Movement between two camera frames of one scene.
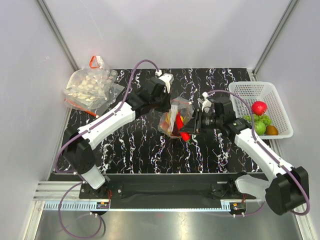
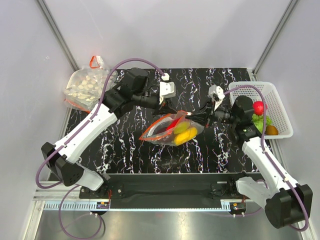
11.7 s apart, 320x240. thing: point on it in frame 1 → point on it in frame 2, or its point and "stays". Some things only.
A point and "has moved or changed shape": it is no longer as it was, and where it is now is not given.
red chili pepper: (185, 136) → (173, 123)
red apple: (259, 108) stays
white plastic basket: (263, 91) stays
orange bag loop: (94, 63) stays
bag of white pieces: (92, 89) stays
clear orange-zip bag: (181, 111) has moved or changed shape
